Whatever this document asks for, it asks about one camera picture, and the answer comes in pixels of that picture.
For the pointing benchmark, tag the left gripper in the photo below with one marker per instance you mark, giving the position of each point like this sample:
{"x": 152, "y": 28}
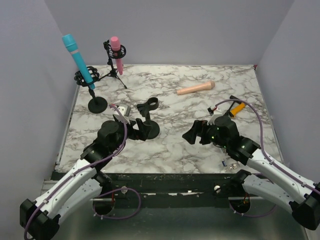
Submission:
{"x": 143, "y": 131}

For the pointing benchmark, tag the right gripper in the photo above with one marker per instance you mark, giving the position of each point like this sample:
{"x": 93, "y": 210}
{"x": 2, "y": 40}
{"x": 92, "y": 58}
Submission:
{"x": 200, "y": 126}

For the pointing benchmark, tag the black shock-mount mic stand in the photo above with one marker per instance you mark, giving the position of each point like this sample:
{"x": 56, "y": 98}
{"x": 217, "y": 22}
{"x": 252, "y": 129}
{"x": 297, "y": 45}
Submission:
{"x": 97, "y": 104}

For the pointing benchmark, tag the beige microphone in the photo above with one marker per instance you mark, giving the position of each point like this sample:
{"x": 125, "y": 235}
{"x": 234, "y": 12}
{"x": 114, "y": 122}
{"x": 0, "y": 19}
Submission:
{"x": 200, "y": 87}

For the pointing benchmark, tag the blue microphone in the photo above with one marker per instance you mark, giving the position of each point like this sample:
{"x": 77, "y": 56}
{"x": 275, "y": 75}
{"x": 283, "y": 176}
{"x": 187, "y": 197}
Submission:
{"x": 71, "y": 45}

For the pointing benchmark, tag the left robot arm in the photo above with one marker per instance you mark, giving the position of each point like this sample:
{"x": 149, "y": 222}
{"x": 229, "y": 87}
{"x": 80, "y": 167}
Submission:
{"x": 41, "y": 218}

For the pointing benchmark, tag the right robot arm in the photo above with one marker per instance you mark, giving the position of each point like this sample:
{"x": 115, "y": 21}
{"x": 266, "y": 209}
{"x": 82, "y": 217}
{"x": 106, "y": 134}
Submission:
{"x": 294, "y": 193}

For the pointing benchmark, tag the black tripod mic stand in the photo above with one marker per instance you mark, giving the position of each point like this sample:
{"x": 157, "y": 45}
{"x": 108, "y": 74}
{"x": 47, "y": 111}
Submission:
{"x": 113, "y": 73}

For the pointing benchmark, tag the pink microphone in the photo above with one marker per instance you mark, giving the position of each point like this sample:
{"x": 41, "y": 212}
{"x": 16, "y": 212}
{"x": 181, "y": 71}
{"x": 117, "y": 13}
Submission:
{"x": 116, "y": 49}

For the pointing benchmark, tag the clear plastic parts box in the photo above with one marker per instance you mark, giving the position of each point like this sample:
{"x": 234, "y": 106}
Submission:
{"x": 227, "y": 162}

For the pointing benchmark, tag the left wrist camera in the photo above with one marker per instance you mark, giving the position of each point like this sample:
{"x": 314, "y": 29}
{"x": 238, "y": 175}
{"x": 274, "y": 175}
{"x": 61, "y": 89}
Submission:
{"x": 122, "y": 113}

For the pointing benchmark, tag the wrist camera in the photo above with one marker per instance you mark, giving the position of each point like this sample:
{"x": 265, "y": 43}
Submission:
{"x": 214, "y": 113}
{"x": 122, "y": 113}

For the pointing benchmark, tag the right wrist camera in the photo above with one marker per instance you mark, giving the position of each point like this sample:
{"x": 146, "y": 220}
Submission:
{"x": 214, "y": 113}

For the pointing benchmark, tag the orange handled tool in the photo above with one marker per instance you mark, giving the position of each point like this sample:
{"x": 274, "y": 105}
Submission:
{"x": 233, "y": 111}

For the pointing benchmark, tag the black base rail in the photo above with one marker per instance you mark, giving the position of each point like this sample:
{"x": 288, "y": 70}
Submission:
{"x": 174, "y": 190}

